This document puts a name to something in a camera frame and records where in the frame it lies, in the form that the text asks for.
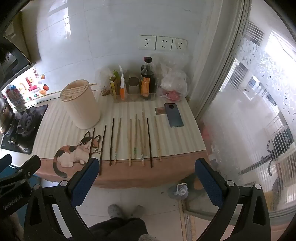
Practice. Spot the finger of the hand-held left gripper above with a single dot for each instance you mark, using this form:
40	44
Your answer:
5	162
30	166

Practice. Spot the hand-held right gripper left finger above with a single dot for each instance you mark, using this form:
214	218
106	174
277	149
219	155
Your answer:
85	178

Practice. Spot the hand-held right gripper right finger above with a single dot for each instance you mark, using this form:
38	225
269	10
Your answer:
207	179

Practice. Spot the dark wooden chopstick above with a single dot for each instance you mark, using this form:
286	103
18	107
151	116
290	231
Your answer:
94	132
112	141
149	141
103	150

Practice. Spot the beige cylindrical utensil holder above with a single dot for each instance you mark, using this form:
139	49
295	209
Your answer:
81	104

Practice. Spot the calico cat shaped mat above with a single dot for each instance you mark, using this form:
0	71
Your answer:
71	153

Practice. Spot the clear plastic bottle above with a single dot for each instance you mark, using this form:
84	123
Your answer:
179	191

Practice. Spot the black gas stove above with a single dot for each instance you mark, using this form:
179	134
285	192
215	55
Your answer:
25	129

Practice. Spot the grey slipper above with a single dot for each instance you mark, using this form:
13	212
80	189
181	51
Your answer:
115	210
137	210

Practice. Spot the person's dark trousers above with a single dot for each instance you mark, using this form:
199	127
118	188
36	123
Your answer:
118	229

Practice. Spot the blue smartphone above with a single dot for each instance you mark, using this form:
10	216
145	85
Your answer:
174	115

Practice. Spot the sheer white curtain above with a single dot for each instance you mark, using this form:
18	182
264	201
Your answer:
249	120

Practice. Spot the brown card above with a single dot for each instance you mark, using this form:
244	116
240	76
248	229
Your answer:
159	111

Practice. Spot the clear plastic organizer box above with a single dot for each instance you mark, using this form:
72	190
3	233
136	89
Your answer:
134	96

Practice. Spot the yellow green seasoning packet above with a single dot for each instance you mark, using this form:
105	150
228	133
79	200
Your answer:
114	83

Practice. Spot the orange seasoning packet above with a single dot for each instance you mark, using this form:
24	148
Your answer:
122	85

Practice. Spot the small clear plastic bag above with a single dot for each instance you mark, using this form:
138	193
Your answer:
103	77

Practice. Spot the large clear plastic bag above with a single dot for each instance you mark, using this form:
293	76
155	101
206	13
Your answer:
173	81

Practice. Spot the grey cylindrical tin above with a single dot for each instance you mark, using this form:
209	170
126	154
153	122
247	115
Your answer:
133	85

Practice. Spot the range hood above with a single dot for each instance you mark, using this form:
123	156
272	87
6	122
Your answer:
13	55

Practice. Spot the dark soy sauce bottle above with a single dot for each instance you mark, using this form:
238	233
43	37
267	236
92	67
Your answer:
147	78

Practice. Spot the colourful wall stickers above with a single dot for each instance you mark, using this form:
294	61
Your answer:
23	88

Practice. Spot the white wall socket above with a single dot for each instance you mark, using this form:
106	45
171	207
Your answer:
163	43
180	44
145	42

